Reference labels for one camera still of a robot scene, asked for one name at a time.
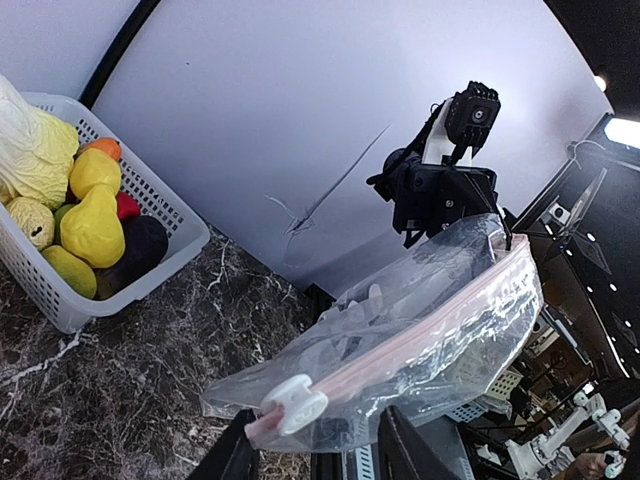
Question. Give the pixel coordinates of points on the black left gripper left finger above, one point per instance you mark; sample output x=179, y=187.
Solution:
x=232, y=457

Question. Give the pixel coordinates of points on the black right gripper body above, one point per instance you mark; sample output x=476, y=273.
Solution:
x=429, y=198

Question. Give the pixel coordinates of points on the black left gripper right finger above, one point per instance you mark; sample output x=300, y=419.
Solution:
x=434, y=451

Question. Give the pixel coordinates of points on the clear zip top bag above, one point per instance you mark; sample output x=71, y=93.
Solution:
x=425, y=334

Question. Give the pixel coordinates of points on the yellow napa cabbage toy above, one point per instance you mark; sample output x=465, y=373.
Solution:
x=37, y=151

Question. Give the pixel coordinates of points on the dark purple toy eggplant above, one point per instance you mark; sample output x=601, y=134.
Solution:
x=146, y=244

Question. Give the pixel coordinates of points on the green yellow toy mango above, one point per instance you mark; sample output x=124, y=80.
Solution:
x=73, y=270

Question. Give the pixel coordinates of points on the yellow toy pear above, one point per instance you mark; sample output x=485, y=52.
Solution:
x=92, y=231

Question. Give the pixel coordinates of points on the red toy pepper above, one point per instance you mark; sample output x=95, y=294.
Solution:
x=127, y=206

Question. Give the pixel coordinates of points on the white plastic basket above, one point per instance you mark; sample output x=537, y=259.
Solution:
x=60, y=304

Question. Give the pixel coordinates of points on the cream toy apple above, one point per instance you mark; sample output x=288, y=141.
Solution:
x=34, y=219

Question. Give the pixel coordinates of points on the orange toy fruit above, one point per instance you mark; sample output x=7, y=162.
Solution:
x=107, y=145

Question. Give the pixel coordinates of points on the yellow toy lemon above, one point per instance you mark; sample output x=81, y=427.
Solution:
x=93, y=168

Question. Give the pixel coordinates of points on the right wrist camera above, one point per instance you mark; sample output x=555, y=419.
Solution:
x=470, y=118

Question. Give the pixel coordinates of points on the black enclosure frame post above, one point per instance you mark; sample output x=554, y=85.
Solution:
x=116, y=50

